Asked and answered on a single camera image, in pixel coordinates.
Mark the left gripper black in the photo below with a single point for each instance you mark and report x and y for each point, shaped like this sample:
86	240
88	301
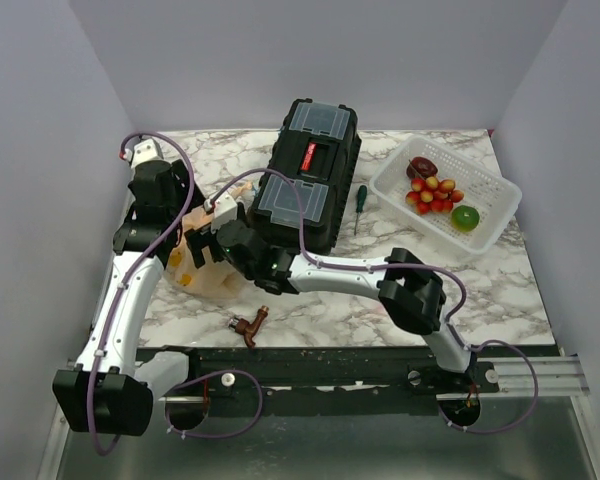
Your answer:
182	182

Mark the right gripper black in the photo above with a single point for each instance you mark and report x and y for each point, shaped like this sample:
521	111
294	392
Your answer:
199	240

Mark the translucent orange plastic bag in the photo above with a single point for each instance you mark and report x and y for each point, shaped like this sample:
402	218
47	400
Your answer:
212	280

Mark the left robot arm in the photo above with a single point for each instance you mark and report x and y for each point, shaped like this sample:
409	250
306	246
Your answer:
106	392

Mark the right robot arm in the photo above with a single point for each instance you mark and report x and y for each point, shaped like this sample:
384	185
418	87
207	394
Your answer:
411	292

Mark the dark red fake apple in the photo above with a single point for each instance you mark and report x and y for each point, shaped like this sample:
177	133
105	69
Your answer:
421	167

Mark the green fake fruit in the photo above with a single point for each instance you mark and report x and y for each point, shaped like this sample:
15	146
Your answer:
465	218

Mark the brown faucet tap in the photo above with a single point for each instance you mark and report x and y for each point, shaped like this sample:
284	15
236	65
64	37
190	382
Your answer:
248	329

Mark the black plastic toolbox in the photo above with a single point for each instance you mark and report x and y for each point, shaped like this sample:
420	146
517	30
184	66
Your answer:
317	150

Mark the red yellow cherry bunch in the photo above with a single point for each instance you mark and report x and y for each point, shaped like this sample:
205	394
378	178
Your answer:
433	195

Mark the white plastic basket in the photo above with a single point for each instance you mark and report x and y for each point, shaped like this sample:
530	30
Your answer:
495	198

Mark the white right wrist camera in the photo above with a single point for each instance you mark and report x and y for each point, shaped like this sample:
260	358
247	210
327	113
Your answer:
221	211

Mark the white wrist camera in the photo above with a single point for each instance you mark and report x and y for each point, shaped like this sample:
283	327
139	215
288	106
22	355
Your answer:
221	211
145	151

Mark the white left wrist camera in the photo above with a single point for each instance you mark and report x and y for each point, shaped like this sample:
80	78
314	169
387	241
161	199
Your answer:
145	151

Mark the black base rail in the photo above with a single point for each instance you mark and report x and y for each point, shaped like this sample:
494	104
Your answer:
331	381

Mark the green handled screwdriver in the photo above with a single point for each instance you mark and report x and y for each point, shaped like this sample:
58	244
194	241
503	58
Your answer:
361	197

